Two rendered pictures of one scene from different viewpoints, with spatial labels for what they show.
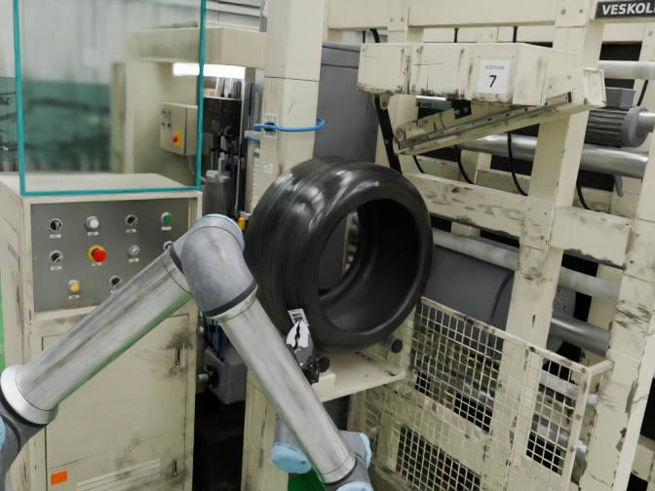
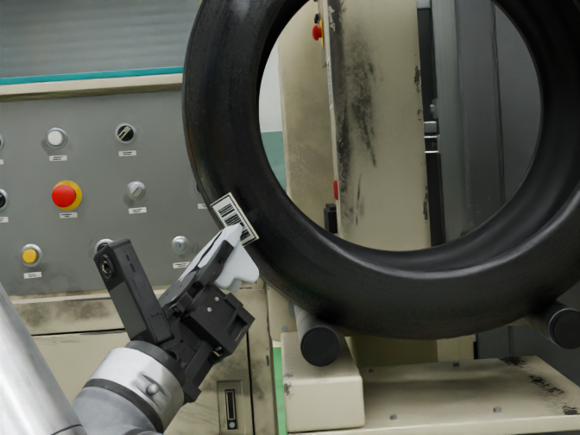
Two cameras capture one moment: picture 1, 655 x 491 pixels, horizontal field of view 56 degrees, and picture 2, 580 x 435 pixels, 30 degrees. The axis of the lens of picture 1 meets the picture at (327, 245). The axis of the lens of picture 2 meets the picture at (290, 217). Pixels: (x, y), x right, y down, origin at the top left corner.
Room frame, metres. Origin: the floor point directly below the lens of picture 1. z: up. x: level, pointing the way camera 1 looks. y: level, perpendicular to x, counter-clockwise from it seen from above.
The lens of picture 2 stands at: (0.61, -0.73, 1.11)
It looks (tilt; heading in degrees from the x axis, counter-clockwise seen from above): 3 degrees down; 37
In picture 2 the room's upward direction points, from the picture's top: 4 degrees counter-clockwise
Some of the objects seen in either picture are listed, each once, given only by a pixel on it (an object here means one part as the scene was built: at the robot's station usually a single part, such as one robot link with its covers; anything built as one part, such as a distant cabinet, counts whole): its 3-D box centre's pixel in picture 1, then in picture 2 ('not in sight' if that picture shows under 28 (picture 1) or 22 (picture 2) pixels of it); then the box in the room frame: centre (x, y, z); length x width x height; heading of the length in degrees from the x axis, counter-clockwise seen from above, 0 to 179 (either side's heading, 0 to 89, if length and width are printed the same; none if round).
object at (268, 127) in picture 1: (288, 125); not in sight; (1.98, 0.15, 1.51); 0.19 x 0.19 x 0.06; 38
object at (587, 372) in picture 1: (443, 413); not in sight; (1.82, -0.42, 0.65); 0.90 x 0.02 x 0.70; 38
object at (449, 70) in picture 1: (455, 73); not in sight; (1.88, -0.33, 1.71); 0.61 x 0.25 x 0.15; 38
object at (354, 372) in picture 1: (323, 363); (428, 394); (1.80, -0.02, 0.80); 0.37 x 0.36 x 0.02; 128
